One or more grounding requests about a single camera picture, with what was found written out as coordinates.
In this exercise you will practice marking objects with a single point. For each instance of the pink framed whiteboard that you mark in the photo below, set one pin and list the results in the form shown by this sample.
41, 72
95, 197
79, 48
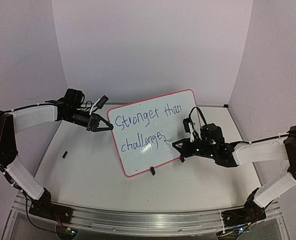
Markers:
140, 129

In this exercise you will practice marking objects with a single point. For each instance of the black marker cap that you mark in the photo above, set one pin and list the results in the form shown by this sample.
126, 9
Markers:
64, 154

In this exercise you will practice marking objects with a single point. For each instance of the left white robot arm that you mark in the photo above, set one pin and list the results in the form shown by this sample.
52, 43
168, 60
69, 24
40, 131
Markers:
70, 109

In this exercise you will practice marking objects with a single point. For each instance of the left black board clip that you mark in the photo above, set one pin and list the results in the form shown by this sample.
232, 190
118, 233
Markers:
152, 170

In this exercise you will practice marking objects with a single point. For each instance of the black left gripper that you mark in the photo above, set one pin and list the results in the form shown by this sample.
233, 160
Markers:
94, 123

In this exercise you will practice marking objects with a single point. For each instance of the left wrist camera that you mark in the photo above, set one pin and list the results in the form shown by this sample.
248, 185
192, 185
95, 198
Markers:
99, 103

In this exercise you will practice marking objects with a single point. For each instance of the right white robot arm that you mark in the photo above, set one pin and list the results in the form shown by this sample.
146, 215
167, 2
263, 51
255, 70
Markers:
210, 143

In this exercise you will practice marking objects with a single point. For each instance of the aluminium front rail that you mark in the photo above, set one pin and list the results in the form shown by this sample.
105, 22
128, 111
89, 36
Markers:
80, 223

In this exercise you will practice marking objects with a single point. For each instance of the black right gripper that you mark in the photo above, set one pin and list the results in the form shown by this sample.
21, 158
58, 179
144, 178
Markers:
188, 147

